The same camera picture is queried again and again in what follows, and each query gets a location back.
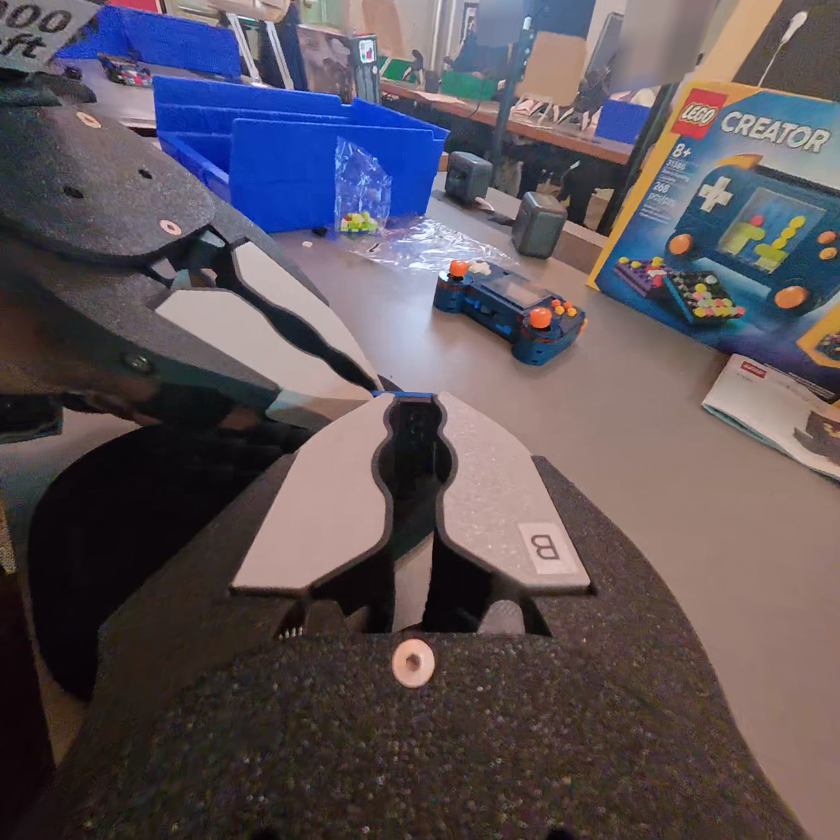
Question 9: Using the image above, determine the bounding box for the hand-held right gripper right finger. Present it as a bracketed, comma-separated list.
[435, 391, 593, 597]

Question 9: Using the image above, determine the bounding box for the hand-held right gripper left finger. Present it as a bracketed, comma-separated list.
[230, 392, 396, 597]

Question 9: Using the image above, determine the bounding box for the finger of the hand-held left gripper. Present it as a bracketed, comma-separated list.
[155, 289, 374, 432]
[226, 238, 388, 393]

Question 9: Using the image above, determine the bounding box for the blue plastic bin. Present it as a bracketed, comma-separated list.
[55, 5, 244, 81]
[153, 74, 451, 235]

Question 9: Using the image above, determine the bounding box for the small toy car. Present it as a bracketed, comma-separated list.
[97, 55, 154, 88]

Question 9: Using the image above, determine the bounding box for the empty clear plastic bag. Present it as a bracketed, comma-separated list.
[350, 218, 521, 271]

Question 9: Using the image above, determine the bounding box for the blue toy game console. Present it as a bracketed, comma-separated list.
[432, 259, 588, 366]

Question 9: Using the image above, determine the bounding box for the black foam pad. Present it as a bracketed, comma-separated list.
[28, 422, 311, 701]

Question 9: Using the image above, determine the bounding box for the grey cube device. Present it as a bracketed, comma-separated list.
[445, 150, 494, 202]
[512, 191, 569, 259]

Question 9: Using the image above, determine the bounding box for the dark printed box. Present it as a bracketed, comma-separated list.
[295, 24, 381, 106]

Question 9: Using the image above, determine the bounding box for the green bin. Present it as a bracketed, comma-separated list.
[440, 68, 501, 102]

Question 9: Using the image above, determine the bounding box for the white instruction booklet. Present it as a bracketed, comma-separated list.
[701, 353, 840, 484]

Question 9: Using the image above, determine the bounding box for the black light stand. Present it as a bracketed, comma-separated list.
[491, 0, 547, 140]

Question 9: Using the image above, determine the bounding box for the long wooden workbench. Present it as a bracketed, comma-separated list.
[379, 77, 635, 166]

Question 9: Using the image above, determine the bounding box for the cardboard sheet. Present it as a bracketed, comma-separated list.
[520, 31, 589, 107]

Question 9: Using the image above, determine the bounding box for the blue and yellow toy box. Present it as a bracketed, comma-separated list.
[586, 80, 840, 403]

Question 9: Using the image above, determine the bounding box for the small blue bin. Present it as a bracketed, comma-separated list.
[592, 98, 652, 143]

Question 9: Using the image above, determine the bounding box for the black wall panel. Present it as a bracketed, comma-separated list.
[730, 0, 840, 104]

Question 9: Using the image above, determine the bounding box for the white cable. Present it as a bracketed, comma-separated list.
[763, 9, 810, 88]

